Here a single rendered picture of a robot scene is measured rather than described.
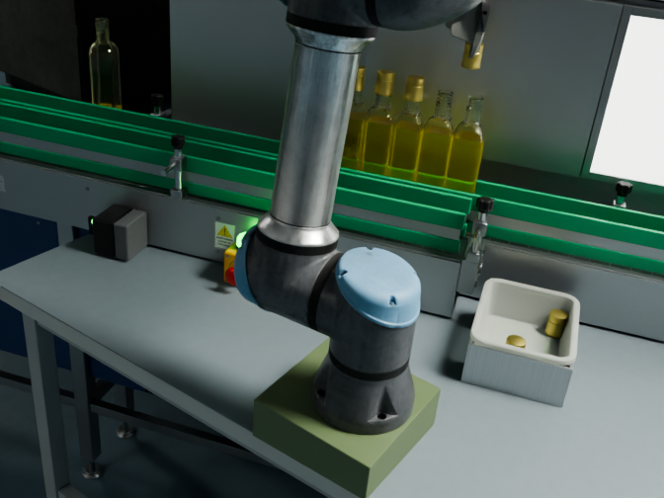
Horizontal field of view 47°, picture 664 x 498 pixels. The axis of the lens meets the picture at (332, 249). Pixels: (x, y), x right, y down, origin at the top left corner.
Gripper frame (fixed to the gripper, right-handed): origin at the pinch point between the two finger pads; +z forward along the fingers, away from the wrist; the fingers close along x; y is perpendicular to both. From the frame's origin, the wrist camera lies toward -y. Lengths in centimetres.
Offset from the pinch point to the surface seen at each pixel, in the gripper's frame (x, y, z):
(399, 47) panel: -15.4, 11.5, 5.0
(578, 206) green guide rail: 7.0, -24.0, 27.1
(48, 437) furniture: 15, 81, 86
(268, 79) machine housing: -28, 38, 17
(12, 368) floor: -52, 115, 123
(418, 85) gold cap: 0.0, 9.2, 7.7
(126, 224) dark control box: 4, 64, 39
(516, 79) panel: -7.3, -11.1, 7.4
